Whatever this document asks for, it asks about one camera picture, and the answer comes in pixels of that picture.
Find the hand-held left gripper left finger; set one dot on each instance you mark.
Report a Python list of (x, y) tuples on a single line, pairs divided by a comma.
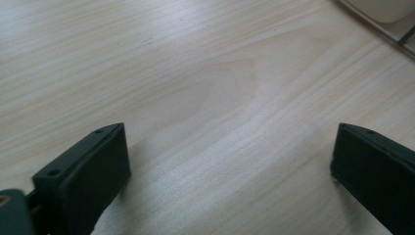
[(84, 176)]

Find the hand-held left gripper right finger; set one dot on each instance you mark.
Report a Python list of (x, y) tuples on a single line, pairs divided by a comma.
[(375, 176)]

